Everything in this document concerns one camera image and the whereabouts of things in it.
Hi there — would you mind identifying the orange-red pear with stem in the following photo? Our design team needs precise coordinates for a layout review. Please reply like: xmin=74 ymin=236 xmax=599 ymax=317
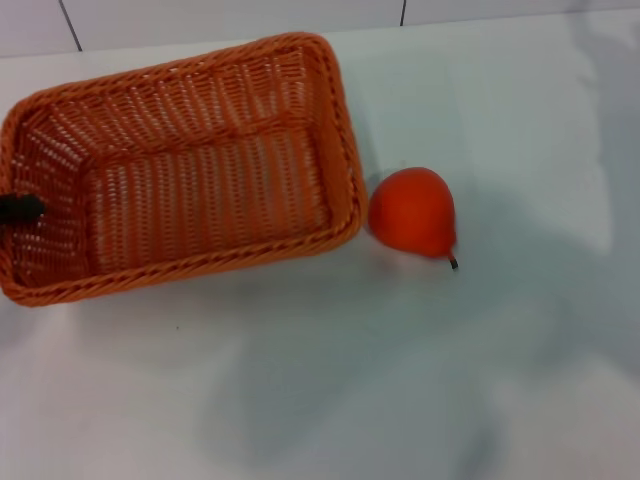
xmin=368 ymin=166 xmax=459 ymax=271

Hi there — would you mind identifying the orange woven rectangular basket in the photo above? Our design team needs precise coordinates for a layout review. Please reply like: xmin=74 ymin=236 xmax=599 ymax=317
xmin=0 ymin=32 xmax=370 ymax=308

